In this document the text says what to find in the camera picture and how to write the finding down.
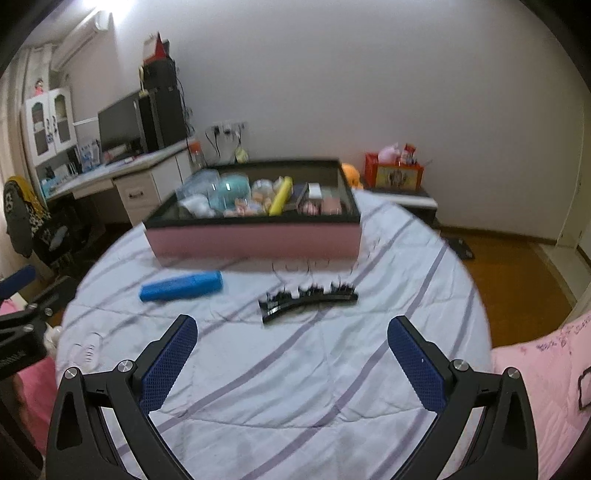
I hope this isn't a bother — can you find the blue and white carton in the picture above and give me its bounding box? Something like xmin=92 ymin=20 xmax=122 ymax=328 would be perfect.
xmin=78 ymin=141 xmax=101 ymax=167

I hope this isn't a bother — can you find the clear plastic box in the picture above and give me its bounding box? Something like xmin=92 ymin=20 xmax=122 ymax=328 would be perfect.
xmin=174 ymin=168 xmax=221 ymax=204

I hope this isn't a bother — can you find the red and white box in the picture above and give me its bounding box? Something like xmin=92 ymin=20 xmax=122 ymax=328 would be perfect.
xmin=143 ymin=32 xmax=169 ymax=63

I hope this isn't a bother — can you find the pink quilted cloth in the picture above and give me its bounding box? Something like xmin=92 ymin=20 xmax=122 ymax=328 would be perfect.
xmin=489 ymin=309 xmax=591 ymax=480

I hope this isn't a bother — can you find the black computer monitor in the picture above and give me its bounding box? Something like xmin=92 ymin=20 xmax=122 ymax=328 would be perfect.
xmin=98 ymin=92 xmax=144 ymax=155

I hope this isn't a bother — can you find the blue and gold box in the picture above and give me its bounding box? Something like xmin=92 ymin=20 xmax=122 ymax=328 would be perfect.
xmin=288 ymin=182 xmax=310 ymax=210

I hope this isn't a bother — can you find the white hutch cabinet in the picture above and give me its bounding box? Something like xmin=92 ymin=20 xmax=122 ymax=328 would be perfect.
xmin=21 ymin=88 xmax=79 ymax=185

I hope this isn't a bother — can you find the white desk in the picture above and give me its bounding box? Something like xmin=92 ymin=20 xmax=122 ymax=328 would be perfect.
xmin=41 ymin=138 xmax=204 ymax=227

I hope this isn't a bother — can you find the white door frame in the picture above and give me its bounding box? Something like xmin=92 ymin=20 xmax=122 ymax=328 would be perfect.
xmin=554 ymin=175 xmax=591 ymax=259

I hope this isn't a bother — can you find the black speaker box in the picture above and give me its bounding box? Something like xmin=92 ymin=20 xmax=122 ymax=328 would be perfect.
xmin=142 ymin=60 xmax=178 ymax=93

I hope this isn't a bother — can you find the white air conditioner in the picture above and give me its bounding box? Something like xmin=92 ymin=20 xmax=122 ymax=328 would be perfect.
xmin=51 ymin=11 xmax=114 ymax=70

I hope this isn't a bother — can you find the white plastic gadget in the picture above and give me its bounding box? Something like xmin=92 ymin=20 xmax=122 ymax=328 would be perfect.
xmin=178 ymin=194 xmax=218 ymax=217

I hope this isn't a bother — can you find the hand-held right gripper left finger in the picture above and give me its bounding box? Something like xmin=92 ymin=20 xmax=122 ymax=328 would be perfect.
xmin=46 ymin=314 xmax=199 ymax=480

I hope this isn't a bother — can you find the black hair clip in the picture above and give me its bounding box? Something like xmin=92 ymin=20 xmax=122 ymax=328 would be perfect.
xmin=257 ymin=279 xmax=359 ymax=325

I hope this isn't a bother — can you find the black office chair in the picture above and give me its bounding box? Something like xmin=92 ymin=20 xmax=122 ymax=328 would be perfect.
xmin=32 ymin=203 xmax=107 ymax=278

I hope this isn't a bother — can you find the low black bench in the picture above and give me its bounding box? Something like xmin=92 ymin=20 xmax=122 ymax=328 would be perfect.
xmin=360 ymin=185 xmax=439 ymax=227

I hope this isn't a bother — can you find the blue tube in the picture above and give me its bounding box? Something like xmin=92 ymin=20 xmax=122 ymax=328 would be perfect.
xmin=140 ymin=271 xmax=225 ymax=303

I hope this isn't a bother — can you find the pink box with black rim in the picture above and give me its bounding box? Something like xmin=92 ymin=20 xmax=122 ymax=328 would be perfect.
xmin=143 ymin=158 xmax=362 ymax=268

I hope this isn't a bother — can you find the yellow tube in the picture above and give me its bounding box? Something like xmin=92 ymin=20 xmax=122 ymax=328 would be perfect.
xmin=269 ymin=175 xmax=295 ymax=216

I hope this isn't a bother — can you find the red storage crate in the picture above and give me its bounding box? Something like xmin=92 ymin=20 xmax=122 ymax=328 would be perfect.
xmin=365 ymin=152 xmax=424 ymax=190

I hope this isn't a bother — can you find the teal round case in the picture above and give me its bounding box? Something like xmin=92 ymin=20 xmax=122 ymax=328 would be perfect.
xmin=215 ymin=173 xmax=252 ymax=213

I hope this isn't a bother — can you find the black computer tower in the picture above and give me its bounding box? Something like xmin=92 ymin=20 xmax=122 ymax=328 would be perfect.
xmin=139 ymin=88 xmax=188 ymax=151

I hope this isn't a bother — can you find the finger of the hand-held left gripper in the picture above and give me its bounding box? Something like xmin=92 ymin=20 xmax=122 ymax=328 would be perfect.
xmin=28 ymin=276 xmax=79 ymax=319
xmin=0 ymin=264 xmax=38 ymax=301

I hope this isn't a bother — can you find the pink pig figurine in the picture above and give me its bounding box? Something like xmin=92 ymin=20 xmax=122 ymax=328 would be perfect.
xmin=224 ymin=198 xmax=269 ymax=217

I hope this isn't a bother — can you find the pink bed sheet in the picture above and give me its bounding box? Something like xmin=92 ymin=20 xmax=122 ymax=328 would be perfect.
xmin=0 ymin=300 xmax=61 ymax=439

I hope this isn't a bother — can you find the black floor scale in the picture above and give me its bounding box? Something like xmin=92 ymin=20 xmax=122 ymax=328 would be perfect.
xmin=450 ymin=237 xmax=475 ymax=260

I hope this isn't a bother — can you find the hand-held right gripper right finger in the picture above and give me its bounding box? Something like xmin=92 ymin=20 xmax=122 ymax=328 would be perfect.
xmin=387 ymin=315 xmax=539 ymax=480

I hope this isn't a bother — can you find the orange octopus plush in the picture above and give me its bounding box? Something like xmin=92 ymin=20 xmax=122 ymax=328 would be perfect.
xmin=342 ymin=162 xmax=363 ymax=190

